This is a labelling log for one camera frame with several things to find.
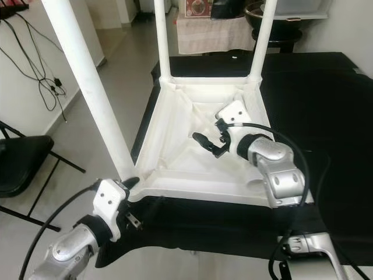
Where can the black round stool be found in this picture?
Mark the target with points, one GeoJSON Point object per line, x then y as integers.
{"type": "Point", "coordinates": [288, 38]}

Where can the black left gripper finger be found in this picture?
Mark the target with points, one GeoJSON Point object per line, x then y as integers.
{"type": "Point", "coordinates": [131, 183]}

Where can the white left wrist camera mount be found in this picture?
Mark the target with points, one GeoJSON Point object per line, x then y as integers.
{"type": "Point", "coordinates": [109, 201]}

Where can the black metal bowl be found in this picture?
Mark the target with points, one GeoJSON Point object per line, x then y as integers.
{"type": "Point", "coordinates": [253, 17]}

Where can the black folding chair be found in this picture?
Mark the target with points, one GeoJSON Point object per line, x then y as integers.
{"type": "Point", "coordinates": [23, 163]}

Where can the black wall shelf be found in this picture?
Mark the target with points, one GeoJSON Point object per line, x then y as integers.
{"type": "Point", "coordinates": [13, 10]}

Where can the white floor towel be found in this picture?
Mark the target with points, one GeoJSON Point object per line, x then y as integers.
{"type": "Point", "coordinates": [210, 38]}

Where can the red printed carton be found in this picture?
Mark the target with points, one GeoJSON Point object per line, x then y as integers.
{"type": "Point", "coordinates": [198, 8]}

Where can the clear plastic storage box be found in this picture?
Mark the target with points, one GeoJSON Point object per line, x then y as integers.
{"type": "Point", "coordinates": [303, 7]}

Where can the black bag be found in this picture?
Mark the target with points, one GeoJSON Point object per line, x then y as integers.
{"type": "Point", "coordinates": [227, 8]}

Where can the white plastic table top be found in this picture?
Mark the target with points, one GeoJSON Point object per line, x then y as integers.
{"type": "Point", "coordinates": [186, 169]}

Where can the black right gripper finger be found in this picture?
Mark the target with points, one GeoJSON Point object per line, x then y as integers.
{"type": "Point", "coordinates": [221, 125]}
{"type": "Point", "coordinates": [208, 144]}

